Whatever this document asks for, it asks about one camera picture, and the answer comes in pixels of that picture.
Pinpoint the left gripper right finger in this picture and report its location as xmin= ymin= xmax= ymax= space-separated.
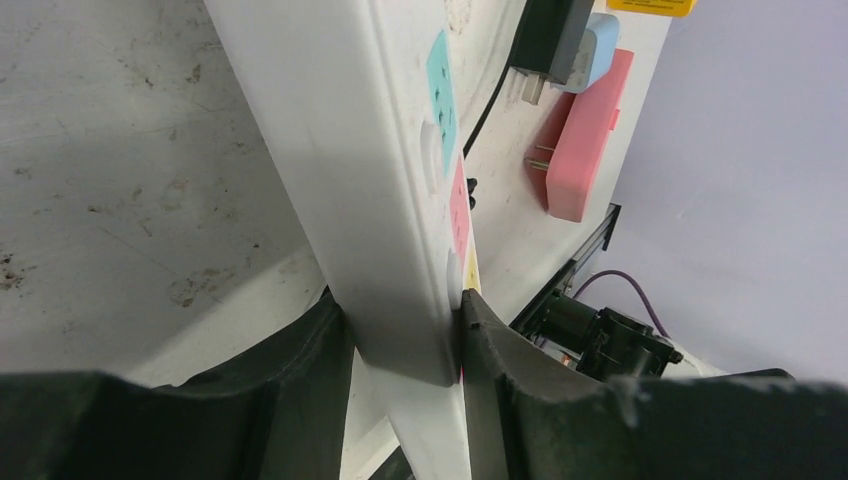
xmin=461 ymin=290 xmax=847 ymax=479

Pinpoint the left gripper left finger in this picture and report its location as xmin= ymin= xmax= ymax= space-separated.
xmin=1 ymin=296 xmax=353 ymax=479

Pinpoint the pink triangular socket adapter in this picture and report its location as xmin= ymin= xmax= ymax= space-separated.
xmin=523 ymin=49 xmax=634 ymax=223

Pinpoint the white power strip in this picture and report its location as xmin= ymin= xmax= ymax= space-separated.
xmin=207 ymin=1 xmax=471 ymax=479

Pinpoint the light blue plug adapter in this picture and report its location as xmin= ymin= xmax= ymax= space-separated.
xmin=551 ymin=12 xmax=620 ymax=94

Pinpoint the black charger with cable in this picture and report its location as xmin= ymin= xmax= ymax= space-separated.
xmin=462 ymin=0 xmax=594 ymax=155

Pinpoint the yellow cube adapter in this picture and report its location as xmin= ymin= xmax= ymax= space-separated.
xmin=606 ymin=0 xmax=697 ymax=18

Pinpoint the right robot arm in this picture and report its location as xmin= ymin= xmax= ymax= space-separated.
xmin=509 ymin=290 xmax=726 ymax=382

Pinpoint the aluminium frame rail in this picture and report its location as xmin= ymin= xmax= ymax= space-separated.
xmin=510 ymin=203 xmax=621 ymax=336

